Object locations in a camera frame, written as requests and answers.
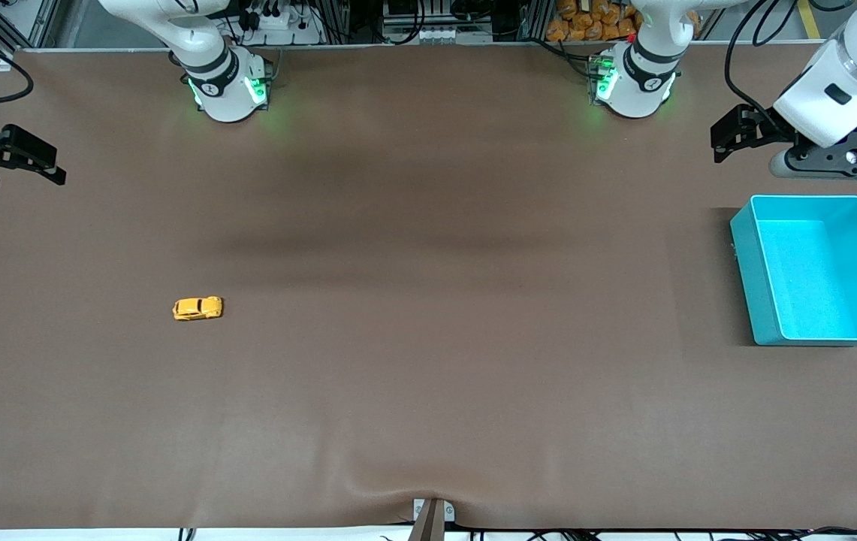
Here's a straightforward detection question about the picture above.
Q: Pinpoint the metal table clamp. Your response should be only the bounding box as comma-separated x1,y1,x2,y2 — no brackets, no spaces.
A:
412,497,457,541

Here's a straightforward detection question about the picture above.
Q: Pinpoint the teal plastic storage bin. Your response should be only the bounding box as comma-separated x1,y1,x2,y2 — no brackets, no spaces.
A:
729,195,857,347

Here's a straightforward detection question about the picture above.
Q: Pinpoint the yellow beetle toy car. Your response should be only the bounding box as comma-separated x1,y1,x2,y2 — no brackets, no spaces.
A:
172,296,224,322

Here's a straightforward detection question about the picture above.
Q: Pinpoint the black equipment with cables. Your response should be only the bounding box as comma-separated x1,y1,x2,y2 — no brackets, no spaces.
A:
382,0,496,44

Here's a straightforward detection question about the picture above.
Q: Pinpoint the white power strip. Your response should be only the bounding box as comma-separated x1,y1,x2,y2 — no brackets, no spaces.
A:
236,0,325,46

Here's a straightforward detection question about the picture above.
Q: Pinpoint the aluminium frame rail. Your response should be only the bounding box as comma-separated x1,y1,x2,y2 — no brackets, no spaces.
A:
0,0,62,52

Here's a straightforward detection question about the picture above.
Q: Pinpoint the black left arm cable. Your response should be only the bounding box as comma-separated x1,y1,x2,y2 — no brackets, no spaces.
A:
724,0,801,132

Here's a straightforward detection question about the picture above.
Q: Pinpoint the brown table mat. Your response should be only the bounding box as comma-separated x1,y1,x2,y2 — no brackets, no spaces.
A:
0,44,857,531

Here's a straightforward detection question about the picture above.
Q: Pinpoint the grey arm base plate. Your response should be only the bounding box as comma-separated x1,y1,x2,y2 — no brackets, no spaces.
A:
246,54,276,110
587,53,617,107

